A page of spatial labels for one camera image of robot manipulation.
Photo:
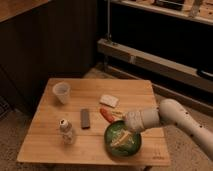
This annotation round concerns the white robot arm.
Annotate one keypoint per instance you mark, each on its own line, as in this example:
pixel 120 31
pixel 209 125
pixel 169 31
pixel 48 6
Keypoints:
pixel 168 112

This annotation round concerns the clear plastic cup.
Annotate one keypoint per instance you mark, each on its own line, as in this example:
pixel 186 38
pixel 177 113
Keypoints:
pixel 62 91

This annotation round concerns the green glass bowl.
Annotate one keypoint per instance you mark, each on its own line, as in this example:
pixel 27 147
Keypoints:
pixel 130 148

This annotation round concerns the wooden low table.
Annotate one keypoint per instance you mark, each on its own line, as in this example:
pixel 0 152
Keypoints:
pixel 44 143

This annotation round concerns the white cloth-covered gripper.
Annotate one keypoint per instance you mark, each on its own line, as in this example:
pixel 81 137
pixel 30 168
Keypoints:
pixel 134 124

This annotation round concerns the upper wooden shelf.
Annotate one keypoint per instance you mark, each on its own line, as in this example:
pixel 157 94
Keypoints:
pixel 194 10

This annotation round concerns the white folded sponge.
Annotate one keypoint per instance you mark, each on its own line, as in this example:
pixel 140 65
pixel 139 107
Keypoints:
pixel 109 100

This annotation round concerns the orange red chili pepper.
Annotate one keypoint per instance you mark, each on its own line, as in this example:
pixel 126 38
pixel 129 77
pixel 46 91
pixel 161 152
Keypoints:
pixel 107 115

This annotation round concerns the long wooden bench beam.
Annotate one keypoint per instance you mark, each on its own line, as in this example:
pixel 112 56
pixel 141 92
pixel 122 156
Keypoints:
pixel 167 68

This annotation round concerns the metal vertical pole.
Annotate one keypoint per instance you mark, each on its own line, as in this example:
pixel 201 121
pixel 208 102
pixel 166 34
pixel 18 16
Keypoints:
pixel 108 20

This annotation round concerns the small clear plastic bottle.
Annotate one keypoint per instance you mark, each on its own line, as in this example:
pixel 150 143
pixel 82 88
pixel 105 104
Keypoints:
pixel 66 131

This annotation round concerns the dark brown rectangular bar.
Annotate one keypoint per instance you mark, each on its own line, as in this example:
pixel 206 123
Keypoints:
pixel 85 119

